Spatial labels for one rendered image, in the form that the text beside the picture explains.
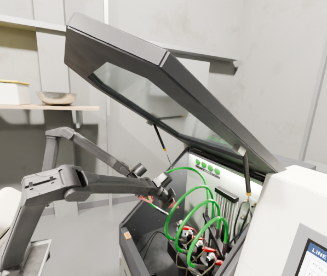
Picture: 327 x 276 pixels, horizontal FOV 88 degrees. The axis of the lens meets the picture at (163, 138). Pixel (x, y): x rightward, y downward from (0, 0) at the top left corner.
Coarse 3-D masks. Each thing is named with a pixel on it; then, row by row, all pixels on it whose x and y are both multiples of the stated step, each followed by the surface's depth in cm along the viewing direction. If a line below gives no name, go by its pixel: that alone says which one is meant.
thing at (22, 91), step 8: (0, 80) 165; (8, 80) 168; (16, 80) 170; (0, 88) 167; (8, 88) 170; (16, 88) 172; (24, 88) 188; (0, 96) 169; (8, 96) 171; (16, 96) 173; (24, 96) 187; (0, 104) 170; (8, 104) 173; (16, 104) 175; (24, 104) 188
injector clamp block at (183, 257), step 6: (168, 240) 101; (168, 246) 101; (174, 246) 97; (186, 246) 97; (168, 252) 101; (174, 252) 95; (180, 252) 93; (174, 258) 96; (180, 258) 90; (186, 258) 90; (192, 258) 91; (180, 264) 91; (186, 264) 87; (180, 270) 91; (192, 270) 84
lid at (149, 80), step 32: (96, 32) 33; (96, 64) 48; (128, 64) 36; (160, 64) 31; (128, 96) 79; (160, 96) 53; (192, 96) 36; (160, 128) 117; (192, 128) 73; (224, 128) 45; (256, 160) 61
